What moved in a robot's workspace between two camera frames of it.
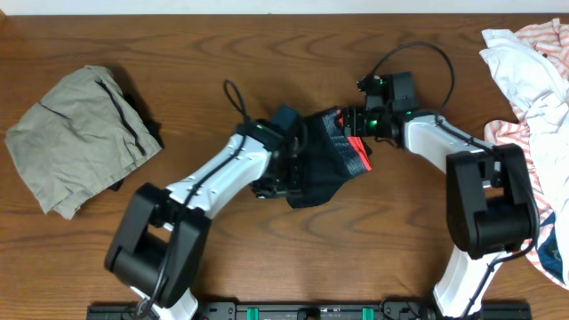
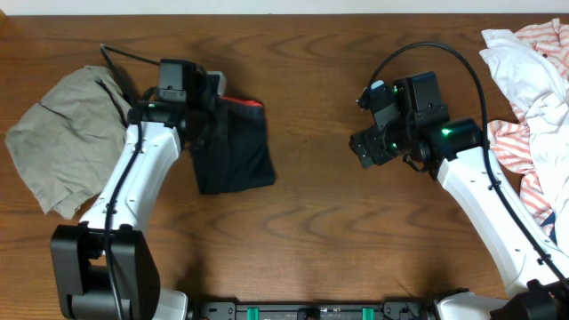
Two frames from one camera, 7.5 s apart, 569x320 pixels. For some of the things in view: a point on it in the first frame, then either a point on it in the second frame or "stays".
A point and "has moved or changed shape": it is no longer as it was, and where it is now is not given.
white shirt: (535, 85) stays
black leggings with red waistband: (332, 158) has moved or changed shape
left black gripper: (297, 186) → (214, 111)
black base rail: (312, 309) stays
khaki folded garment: (81, 131) stays
